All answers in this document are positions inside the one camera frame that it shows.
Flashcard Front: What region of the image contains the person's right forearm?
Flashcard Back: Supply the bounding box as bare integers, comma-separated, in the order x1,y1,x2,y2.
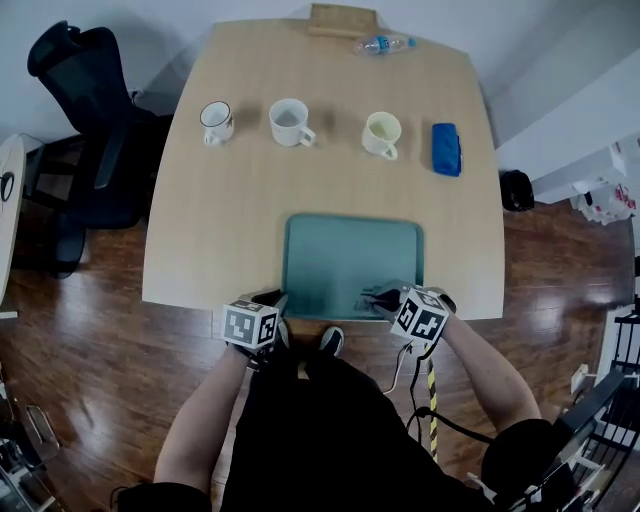
438,312,545,435

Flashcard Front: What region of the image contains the green tray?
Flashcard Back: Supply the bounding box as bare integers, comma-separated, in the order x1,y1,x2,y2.
281,212,427,322

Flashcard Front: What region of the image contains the cluttered equipment shelf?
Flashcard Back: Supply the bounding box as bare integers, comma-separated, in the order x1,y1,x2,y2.
0,359,57,512

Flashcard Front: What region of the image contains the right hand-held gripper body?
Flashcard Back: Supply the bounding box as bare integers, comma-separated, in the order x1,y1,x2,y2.
389,284,458,345

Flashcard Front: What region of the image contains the cream mug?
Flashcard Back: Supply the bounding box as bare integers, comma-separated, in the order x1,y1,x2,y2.
361,110,403,162

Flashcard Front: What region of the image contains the yellow black striped strap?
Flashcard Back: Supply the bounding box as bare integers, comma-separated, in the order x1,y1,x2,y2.
423,343,442,464

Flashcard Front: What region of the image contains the black office chair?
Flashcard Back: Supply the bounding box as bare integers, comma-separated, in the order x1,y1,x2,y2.
26,20,175,280

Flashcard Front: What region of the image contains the black metal rack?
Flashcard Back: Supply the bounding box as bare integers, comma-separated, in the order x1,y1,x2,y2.
509,299,640,512

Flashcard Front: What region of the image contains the round white side table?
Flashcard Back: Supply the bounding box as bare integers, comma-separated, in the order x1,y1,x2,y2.
0,133,27,307

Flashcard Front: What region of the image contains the white mug with dark rim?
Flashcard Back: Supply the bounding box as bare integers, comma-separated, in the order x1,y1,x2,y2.
199,100,236,148

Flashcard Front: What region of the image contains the black cable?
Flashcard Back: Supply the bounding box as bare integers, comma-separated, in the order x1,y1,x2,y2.
405,343,497,447

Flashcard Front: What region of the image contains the blue folded cloth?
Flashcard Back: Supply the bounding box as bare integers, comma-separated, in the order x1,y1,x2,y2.
430,122,464,178

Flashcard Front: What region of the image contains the white power cable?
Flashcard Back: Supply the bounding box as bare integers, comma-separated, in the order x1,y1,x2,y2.
383,343,415,397

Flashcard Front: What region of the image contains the white plastic bag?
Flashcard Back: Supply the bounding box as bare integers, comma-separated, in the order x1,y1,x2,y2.
571,141,640,227

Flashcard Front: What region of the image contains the wooden box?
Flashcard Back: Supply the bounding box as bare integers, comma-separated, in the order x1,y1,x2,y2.
306,3,379,38

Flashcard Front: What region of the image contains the silver metal frame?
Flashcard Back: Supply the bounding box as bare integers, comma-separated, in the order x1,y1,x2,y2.
23,403,62,462

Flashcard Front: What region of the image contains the person's left forearm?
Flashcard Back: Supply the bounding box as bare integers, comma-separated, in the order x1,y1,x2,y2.
152,344,252,495

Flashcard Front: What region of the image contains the clear plastic water bottle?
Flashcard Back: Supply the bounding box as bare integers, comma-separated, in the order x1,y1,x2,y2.
352,33,418,57

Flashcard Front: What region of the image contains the black trash bin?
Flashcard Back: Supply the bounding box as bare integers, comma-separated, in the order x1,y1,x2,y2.
498,169,536,213

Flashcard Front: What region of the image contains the person's shoe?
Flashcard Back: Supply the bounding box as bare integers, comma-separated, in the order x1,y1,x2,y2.
316,325,347,359

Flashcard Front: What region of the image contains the plain white mug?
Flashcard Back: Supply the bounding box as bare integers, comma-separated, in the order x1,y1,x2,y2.
268,97,318,149

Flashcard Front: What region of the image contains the person's black shirt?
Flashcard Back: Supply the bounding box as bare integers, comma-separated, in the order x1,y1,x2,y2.
117,344,584,512

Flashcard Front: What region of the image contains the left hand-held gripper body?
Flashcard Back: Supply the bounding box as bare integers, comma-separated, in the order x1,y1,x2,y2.
221,295,292,362

